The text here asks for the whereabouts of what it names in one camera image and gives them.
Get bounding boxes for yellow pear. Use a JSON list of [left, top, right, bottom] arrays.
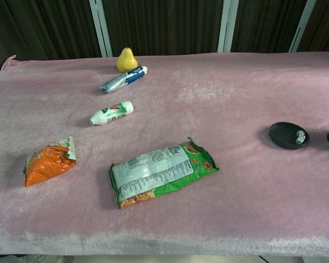
[[116, 45, 139, 73]]

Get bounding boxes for white bottle green red label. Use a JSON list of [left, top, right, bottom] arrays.
[[88, 100, 134, 127]]

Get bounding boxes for orange snack bag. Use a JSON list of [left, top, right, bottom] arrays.
[[23, 135, 77, 187]]

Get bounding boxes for green snack bag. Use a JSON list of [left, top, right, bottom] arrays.
[[109, 136, 220, 209]]

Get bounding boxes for pink plush table cloth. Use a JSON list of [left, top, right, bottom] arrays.
[[0, 50, 329, 257]]

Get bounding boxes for blue white toothpaste tube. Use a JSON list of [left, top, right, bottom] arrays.
[[99, 65, 148, 94]]

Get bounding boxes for white frame post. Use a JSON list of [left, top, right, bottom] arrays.
[[288, 0, 318, 53], [217, 0, 240, 53], [88, 0, 114, 58]]

